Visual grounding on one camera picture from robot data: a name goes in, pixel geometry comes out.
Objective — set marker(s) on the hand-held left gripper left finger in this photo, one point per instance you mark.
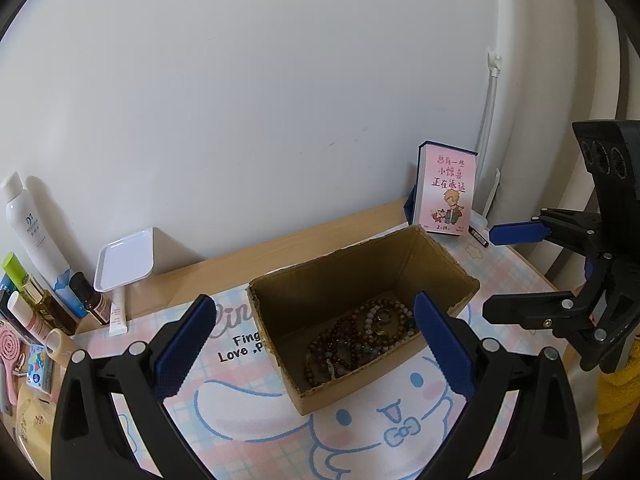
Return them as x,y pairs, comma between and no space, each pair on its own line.
185,345

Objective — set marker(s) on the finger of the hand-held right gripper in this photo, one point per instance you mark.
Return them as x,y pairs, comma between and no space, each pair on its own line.
525,310
515,232

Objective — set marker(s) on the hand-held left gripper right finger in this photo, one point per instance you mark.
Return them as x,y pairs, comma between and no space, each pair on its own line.
445,345

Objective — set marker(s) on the brown cardboard box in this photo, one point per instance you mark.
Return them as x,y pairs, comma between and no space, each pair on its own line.
330,395

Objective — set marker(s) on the person's right forearm yellow sleeve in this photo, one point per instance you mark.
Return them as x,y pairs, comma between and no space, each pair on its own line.
620,410

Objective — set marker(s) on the black marker pen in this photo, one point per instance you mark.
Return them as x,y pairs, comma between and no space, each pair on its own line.
478,237

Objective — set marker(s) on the white cream tube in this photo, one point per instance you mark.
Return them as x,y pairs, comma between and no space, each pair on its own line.
118,321

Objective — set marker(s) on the pink cartoon book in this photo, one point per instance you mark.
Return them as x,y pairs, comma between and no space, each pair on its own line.
445,195

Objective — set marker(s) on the small brown glass bottle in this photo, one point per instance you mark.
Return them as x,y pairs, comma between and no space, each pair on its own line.
92,302

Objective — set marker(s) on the white plastic container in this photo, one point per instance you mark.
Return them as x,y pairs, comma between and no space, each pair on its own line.
125,260

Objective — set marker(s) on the beige cup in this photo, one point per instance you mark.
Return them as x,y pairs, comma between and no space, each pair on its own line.
60,344

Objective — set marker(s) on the pastel cartoon desk mat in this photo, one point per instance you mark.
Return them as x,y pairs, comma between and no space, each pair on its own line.
280,440

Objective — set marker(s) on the light blue small box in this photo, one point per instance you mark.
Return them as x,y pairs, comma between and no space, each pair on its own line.
40,367

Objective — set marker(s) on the white and pink bottle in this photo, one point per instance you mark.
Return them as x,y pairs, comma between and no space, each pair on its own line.
27,317

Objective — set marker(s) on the pink hair brush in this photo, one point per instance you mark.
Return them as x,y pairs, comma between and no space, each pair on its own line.
12,342

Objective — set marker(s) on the green tube bottle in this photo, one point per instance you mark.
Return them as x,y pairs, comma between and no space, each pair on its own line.
15,267

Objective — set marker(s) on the tall white spray bottle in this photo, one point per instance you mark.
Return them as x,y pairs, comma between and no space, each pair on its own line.
35,230

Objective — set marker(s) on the white wall pipe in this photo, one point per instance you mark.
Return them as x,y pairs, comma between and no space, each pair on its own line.
490,120

